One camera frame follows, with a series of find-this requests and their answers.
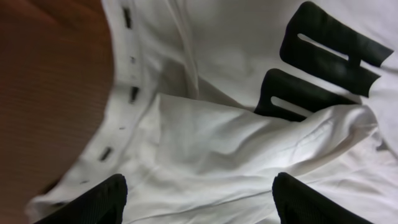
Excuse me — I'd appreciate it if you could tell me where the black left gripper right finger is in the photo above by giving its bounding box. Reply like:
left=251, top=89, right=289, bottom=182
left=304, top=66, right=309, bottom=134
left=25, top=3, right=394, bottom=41
left=272, top=172, right=371, bottom=224

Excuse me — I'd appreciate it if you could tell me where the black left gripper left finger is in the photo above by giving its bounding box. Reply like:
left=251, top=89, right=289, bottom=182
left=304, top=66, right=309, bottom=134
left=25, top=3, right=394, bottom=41
left=35, top=174, right=127, bottom=224

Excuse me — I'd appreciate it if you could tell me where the white Puma t-shirt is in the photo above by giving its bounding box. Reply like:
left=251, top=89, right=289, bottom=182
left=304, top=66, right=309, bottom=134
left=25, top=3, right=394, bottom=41
left=26, top=0, right=397, bottom=223

